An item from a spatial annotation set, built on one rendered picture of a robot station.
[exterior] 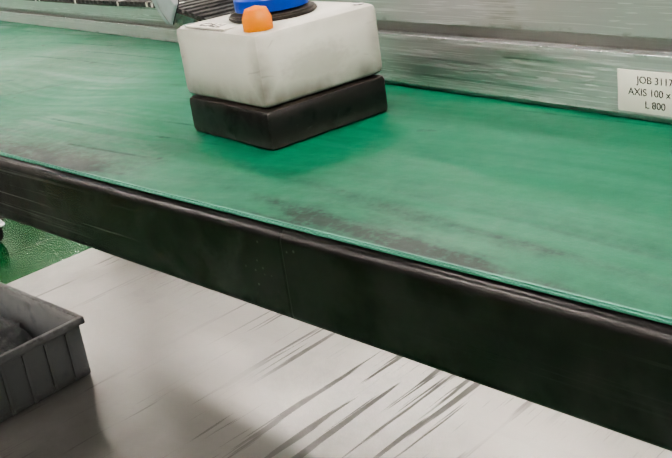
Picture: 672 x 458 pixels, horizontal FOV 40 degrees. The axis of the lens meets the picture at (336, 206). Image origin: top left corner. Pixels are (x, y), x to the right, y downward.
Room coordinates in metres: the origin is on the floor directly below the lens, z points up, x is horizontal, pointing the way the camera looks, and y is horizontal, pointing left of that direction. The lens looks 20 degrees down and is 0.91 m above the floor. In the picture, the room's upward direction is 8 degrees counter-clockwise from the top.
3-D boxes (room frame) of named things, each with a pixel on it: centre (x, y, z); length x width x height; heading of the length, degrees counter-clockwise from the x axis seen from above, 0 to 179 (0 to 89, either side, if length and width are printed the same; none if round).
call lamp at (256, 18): (0.47, 0.03, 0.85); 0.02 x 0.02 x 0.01
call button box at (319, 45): (0.51, 0.01, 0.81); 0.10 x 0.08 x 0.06; 126
